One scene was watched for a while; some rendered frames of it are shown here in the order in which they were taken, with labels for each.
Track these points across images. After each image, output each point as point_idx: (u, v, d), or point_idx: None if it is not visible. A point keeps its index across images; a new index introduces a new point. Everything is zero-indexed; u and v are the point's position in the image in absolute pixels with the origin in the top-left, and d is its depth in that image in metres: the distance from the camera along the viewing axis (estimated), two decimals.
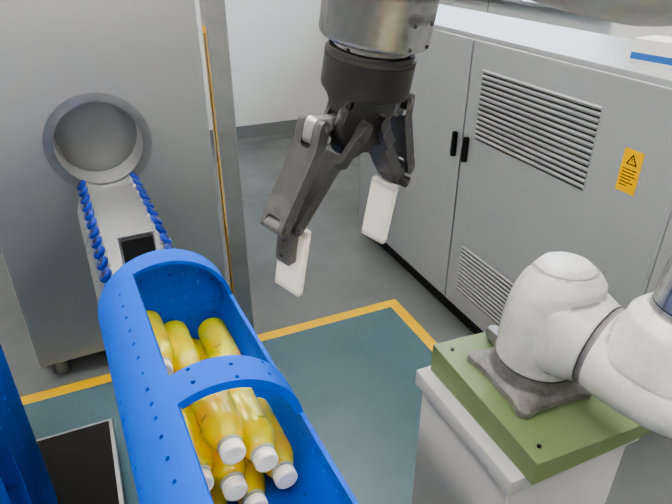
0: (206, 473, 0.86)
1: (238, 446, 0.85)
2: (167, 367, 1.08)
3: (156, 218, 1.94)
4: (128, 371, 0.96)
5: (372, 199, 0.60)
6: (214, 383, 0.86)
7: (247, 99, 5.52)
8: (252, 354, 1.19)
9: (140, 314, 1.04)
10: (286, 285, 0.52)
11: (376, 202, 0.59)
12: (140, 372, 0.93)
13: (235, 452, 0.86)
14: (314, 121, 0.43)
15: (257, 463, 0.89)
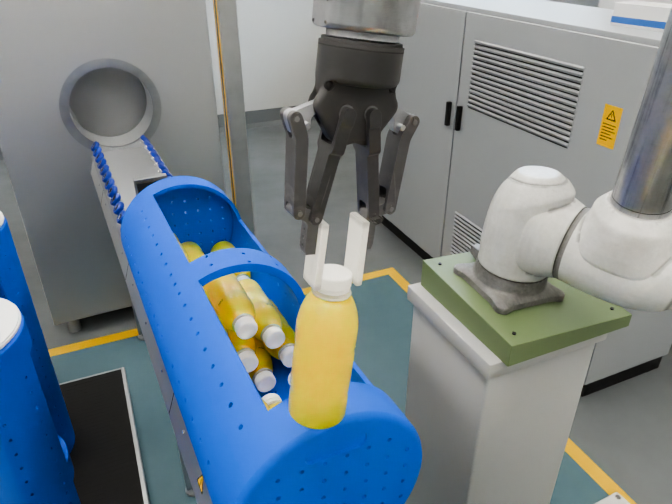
0: None
1: (251, 322, 0.99)
2: None
3: (167, 172, 2.07)
4: (152, 266, 1.10)
5: (324, 245, 0.55)
6: (229, 265, 0.99)
7: (249, 85, 5.66)
8: None
9: (162, 222, 1.18)
10: (355, 274, 0.59)
11: (321, 244, 0.55)
12: (164, 263, 1.07)
13: (248, 327, 0.99)
14: (410, 117, 0.55)
15: (266, 339, 1.02)
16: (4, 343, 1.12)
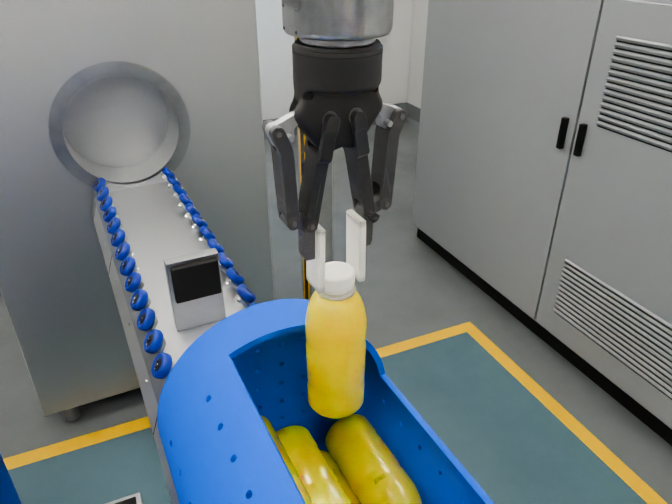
0: None
1: None
2: None
3: (208, 231, 1.39)
4: None
5: (322, 249, 0.55)
6: None
7: (272, 89, 4.98)
8: (446, 498, 0.64)
9: (268, 456, 0.50)
10: (358, 269, 0.59)
11: (320, 248, 0.55)
12: None
13: None
14: (397, 109, 0.53)
15: None
16: None
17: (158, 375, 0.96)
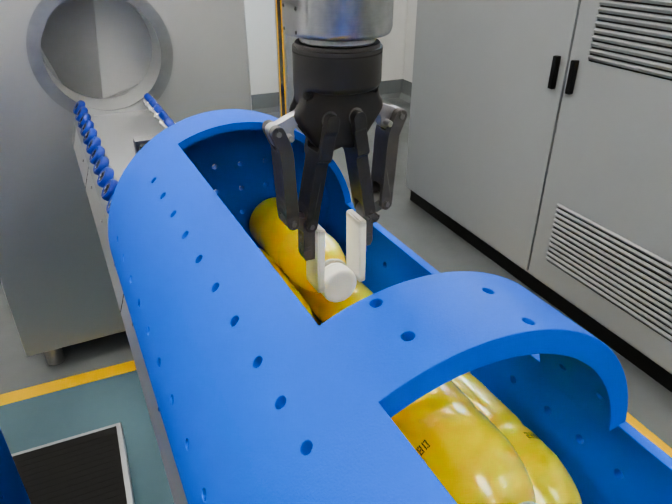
0: None
1: None
2: None
3: None
4: (190, 322, 0.38)
5: (322, 249, 0.55)
6: (479, 338, 0.28)
7: (266, 63, 4.94)
8: None
9: (208, 201, 0.46)
10: (358, 269, 0.59)
11: (320, 248, 0.55)
12: (228, 318, 0.35)
13: None
14: (397, 109, 0.53)
15: None
16: None
17: None
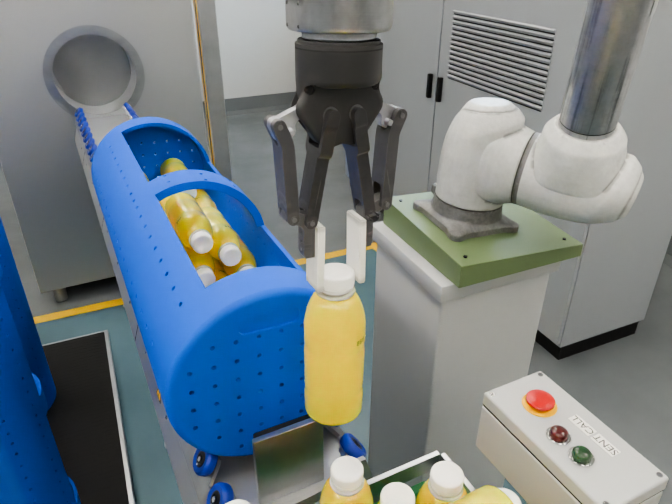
0: None
1: (206, 236, 1.03)
2: None
3: None
4: (115, 190, 1.14)
5: (322, 247, 0.55)
6: (186, 181, 1.03)
7: (241, 71, 5.70)
8: (226, 204, 1.36)
9: (127, 153, 1.21)
10: (358, 271, 0.59)
11: (320, 246, 0.55)
12: (125, 185, 1.11)
13: (204, 241, 1.03)
14: (398, 109, 0.54)
15: (223, 255, 1.06)
16: None
17: None
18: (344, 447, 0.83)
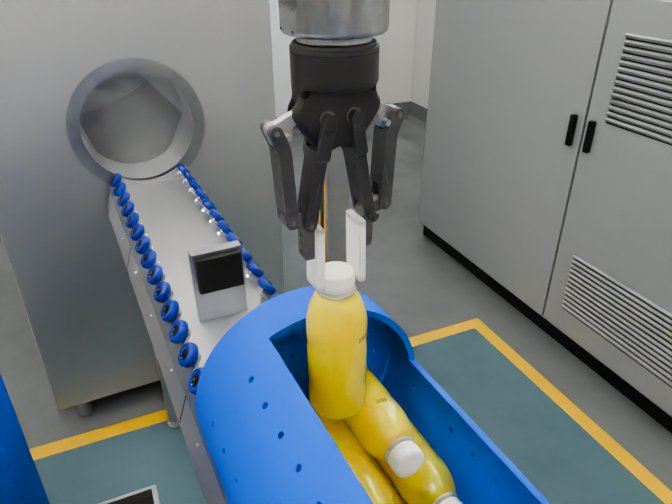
0: None
1: None
2: None
3: (226, 225, 1.41)
4: None
5: (322, 249, 0.55)
6: None
7: (277, 88, 5.00)
8: (478, 478, 0.66)
9: (316, 432, 0.52)
10: (359, 269, 0.59)
11: (320, 248, 0.55)
12: None
13: None
14: (396, 108, 0.53)
15: None
16: None
17: (185, 364, 0.98)
18: None
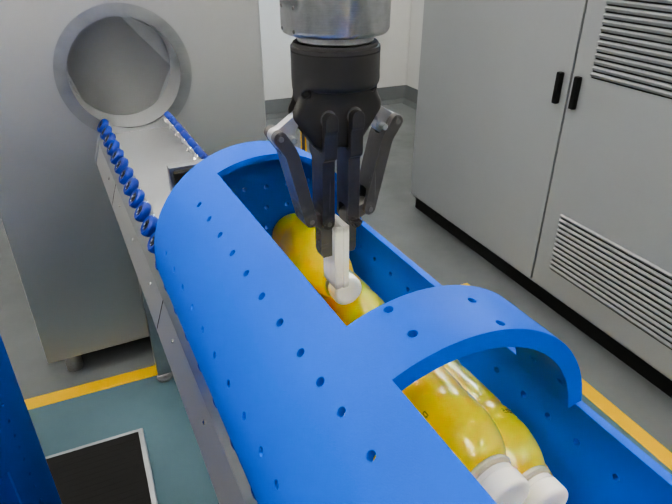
0: None
1: (521, 482, 0.39)
2: None
3: None
4: (242, 323, 0.49)
5: (339, 246, 0.55)
6: (463, 335, 0.39)
7: (272, 70, 5.01)
8: None
9: (249, 225, 0.57)
10: (342, 275, 0.58)
11: (337, 245, 0.56)
12: (274, 320, 0.46)
13: (513, 494, 0.39)
14: (394, 115, 0.53)
15: None
16: None
17: None
18: None
